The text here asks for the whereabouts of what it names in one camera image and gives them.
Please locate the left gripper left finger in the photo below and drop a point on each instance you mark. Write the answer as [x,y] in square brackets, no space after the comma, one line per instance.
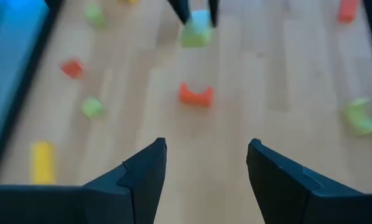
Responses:
[136,186]

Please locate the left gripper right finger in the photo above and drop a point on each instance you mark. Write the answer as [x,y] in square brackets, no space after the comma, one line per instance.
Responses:
[282,193]

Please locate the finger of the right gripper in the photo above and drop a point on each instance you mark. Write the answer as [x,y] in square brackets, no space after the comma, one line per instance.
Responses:
[214,9]
[180,7]

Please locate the green rectangular block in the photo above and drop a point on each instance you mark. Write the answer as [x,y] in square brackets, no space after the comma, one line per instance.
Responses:
[196,34]

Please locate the yellow rectangular block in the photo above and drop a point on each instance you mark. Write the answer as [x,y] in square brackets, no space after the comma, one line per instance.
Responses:
[43,161]
[128,1]

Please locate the green cube block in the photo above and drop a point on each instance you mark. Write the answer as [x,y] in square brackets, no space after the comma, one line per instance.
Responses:
[94,16]

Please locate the green half-round block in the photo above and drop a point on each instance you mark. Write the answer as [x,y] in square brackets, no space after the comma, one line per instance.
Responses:
[92,108]

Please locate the red foam block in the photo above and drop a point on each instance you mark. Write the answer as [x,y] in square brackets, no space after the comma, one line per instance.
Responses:
[195,100]

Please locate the green arch block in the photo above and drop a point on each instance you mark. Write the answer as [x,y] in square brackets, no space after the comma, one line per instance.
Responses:
[358,119]

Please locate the small red block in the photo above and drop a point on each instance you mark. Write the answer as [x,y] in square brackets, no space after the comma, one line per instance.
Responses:
[72,68]

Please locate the red rectangular block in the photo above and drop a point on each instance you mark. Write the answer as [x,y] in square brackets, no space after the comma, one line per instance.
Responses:
[347,11]

